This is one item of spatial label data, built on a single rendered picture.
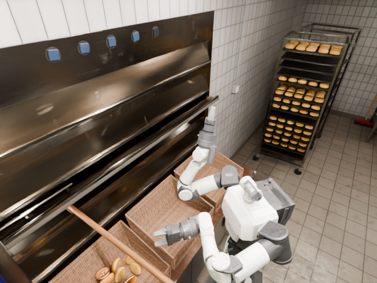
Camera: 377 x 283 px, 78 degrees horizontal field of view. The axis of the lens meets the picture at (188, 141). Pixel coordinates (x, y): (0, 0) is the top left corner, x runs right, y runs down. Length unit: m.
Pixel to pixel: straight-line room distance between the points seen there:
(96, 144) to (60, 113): 0.29
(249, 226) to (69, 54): 1.13
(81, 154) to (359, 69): 4.99
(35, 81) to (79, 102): 0.23
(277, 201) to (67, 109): 1.12
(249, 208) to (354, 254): 2.07
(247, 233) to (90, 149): 0.94
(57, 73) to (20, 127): 0.28
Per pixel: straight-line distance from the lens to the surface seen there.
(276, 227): 1.17
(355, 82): 5.55
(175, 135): 2.06
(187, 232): 1.21
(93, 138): 1.44
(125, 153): 1.54
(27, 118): 1.22
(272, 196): 1.30
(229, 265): 1.06
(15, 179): 1.32
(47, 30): 1.19
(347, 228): 3.36
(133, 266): 1.91
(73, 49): 1.25
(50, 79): 1.22
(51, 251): 1.68
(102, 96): 1.38
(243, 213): 1.20
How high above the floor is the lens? 2.31
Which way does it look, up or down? 35 degrees down
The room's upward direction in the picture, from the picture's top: 1 degrees clockwise
